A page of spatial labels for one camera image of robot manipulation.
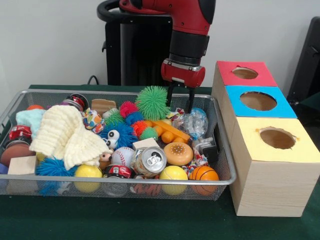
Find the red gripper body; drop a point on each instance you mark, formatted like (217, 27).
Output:
(183, 75)

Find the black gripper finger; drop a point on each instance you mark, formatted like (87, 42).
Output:
(170, 95)
(190, 100)

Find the green spiky rubber ball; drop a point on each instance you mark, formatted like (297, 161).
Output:
(152, 102)

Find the crushed clear plastic bottle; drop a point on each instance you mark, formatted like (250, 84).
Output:
(195, 122)

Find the cream waffle cloth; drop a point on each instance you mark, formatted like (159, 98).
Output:
(67, 135)

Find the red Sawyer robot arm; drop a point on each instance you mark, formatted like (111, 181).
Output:
(190, 25)

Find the wooden box with three holes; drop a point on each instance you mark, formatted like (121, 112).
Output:
(270, 190)

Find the opened silver drink can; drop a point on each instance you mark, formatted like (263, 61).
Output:
(150, 161)

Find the orange toy basketball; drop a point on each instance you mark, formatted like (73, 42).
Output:
(203, 173)

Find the white baseball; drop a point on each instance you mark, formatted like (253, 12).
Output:
(122, 156)

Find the orange plush toy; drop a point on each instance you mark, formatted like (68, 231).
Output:
(105, 158)

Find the side table with green cloth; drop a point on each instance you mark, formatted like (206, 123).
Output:
(312, 102)

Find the black upright panel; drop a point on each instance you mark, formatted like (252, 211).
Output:
(307, 57)

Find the blue spiky ball with eyes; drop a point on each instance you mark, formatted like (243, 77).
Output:
(50, 168)

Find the mint knitted cloth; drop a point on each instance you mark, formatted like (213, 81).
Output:
(27, 117)

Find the plain wooden block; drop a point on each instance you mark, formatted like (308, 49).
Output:
(22, 165)

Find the brown toy football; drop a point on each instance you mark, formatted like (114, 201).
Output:
(15, 153)

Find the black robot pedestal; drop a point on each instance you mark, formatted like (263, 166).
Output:
(135, 50)

